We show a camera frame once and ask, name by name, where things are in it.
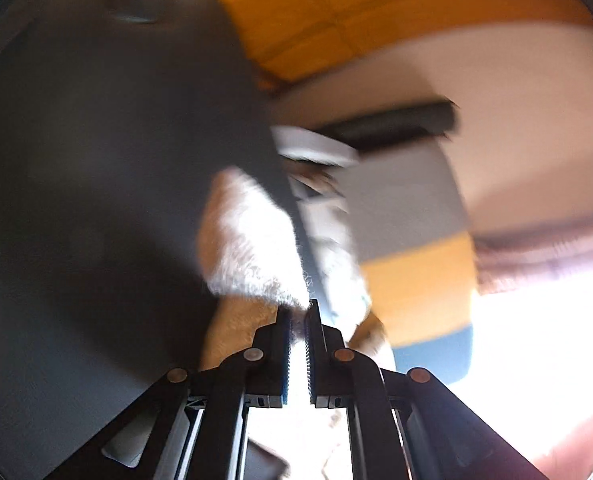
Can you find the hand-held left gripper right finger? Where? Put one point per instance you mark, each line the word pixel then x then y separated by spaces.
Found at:
pixel 312 360

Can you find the pink patterned curtain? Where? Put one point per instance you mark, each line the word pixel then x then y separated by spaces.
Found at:
pixel 551 260

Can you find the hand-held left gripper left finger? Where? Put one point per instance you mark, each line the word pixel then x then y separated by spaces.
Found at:
pixel 285 360

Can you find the large barred window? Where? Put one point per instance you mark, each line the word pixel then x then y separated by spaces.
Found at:
pixel 551 350

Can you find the white knit sweater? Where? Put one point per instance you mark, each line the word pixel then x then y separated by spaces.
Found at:
pixel 246 240

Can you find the grey yellow blue sofa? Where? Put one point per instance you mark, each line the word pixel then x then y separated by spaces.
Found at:
pixel 401 200

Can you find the black leather bench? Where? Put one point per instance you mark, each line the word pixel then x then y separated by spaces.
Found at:
pixel 101 185

